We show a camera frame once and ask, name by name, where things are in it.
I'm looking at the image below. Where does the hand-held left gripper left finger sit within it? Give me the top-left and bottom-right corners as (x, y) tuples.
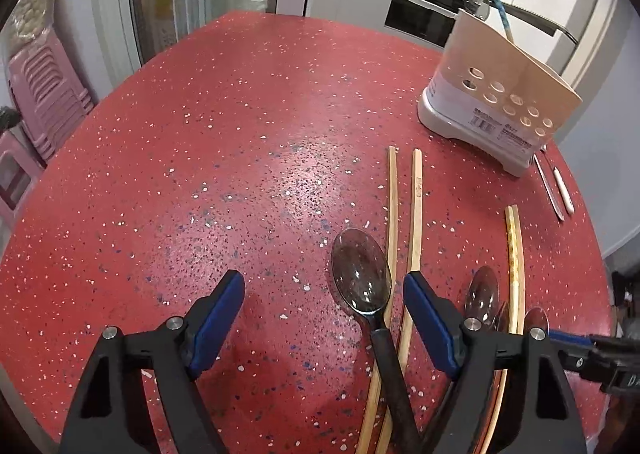
(59, 270), (246, 454)

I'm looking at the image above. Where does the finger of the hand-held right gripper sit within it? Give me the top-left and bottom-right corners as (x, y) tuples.
(547, 330), (603, 377)

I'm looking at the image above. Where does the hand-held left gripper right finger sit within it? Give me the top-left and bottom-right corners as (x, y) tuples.
(403, 271), (588, 454)

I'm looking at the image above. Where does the spoon thin dark handle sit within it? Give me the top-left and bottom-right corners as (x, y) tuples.
(523, 306), (549, 335)

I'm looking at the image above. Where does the large spoon black handle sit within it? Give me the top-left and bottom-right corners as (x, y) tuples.
(331, 228), (421, 454)

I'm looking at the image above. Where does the beige plastic utensil holder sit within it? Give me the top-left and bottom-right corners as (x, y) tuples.
(417, 9), (585, 178)

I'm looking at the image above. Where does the silver fork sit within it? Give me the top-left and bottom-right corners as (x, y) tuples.
(532, 154), (565, 222)

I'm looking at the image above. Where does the pink stool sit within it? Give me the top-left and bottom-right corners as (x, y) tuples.
(0, 129), (46, 215)

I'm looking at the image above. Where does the stack of pink stools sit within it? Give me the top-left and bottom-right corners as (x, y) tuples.
(7, 41), (96, 160)

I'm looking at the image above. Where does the black built-in oven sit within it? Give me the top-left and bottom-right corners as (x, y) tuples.
(384, 0), (468, 49)

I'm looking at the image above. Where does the beige quilted bag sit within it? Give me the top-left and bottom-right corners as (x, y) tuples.
(10, 0), (61, 55)

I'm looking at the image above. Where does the white handled metal spoon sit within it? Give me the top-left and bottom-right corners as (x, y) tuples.
(540, 144), (576, 213)

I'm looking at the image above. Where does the blue patterned utensil handle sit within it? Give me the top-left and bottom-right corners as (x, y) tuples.
(487, 0), (516, 42)

